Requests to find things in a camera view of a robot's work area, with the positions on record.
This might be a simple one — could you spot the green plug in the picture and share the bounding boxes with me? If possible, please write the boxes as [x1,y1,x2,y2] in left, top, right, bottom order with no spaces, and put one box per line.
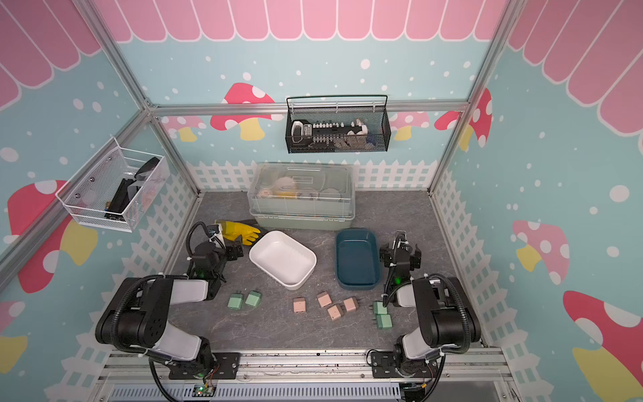
[244,291,262,308]
[372,301,388,316]
[375,314,393,329]
[227,293,244,310]

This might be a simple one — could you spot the white plastic tray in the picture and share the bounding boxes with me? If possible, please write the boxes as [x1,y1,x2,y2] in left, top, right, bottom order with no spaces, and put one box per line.
[249,230,317,291]

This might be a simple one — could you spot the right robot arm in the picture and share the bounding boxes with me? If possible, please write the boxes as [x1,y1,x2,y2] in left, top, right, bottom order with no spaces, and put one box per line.
[379,230,482,377]

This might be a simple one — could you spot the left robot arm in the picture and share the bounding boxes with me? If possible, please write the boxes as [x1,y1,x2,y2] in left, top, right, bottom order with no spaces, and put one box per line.
[95,222,244,382]

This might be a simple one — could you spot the clear lidded storage box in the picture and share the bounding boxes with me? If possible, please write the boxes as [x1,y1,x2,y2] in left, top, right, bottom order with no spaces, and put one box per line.
[248,162,356,231]

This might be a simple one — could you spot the yellow rubber glove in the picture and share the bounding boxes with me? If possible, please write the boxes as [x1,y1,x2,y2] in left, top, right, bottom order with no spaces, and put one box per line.
[216,220,261,246]

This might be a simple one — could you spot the dark teal plastic tray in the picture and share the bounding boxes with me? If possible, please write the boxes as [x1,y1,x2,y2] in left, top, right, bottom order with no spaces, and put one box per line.
[336,228,381,291]

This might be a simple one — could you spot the pink plug rightmost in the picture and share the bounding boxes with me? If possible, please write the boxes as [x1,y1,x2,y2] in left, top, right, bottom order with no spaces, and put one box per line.
[343,296,359,313]

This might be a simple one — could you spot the pink plug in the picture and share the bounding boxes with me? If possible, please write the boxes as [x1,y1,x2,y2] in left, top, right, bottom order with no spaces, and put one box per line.
[327,305,343,321]
[343,296,359,313]
[316,291,333,308]
[293,297,306,313]

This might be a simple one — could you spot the pink plug lower middle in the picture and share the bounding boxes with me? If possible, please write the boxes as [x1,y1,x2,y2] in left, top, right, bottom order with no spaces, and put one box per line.
[327,305,343,321]

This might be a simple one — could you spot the pink plug upper middle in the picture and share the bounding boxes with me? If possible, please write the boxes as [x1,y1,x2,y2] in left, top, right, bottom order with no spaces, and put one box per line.
[316,291,333,308]

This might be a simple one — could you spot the pink plug leftmost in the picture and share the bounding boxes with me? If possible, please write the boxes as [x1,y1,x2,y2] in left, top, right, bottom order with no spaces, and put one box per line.
[293,297,306,313]

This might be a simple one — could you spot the black item in white basket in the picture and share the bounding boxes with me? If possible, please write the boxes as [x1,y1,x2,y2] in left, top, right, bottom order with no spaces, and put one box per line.
[105,157,160,221]

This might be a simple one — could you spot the green circuit board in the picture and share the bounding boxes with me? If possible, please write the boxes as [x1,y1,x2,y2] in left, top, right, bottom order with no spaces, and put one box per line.
[192,385,216,398]

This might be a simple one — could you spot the items in black basket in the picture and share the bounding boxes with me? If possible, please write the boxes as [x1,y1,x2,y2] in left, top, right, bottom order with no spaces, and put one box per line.
[286,119,377,152]

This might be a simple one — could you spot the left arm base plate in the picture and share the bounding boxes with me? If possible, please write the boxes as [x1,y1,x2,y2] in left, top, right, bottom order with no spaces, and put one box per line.
[167,352,241,380]

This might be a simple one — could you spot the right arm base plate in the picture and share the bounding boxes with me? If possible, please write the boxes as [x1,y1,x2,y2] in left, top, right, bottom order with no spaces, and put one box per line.
[366,349,439,380]

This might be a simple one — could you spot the white wire wall basket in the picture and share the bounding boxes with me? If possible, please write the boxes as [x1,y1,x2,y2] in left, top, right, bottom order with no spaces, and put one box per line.
[56,138,170,233]

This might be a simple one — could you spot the aluminium front rail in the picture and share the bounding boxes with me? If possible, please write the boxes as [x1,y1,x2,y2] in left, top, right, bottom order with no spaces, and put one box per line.
[97,348,513,385]

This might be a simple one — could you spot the black wire wall basket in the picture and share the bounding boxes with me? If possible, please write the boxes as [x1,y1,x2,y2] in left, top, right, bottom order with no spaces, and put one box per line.
[285,95,391,153]

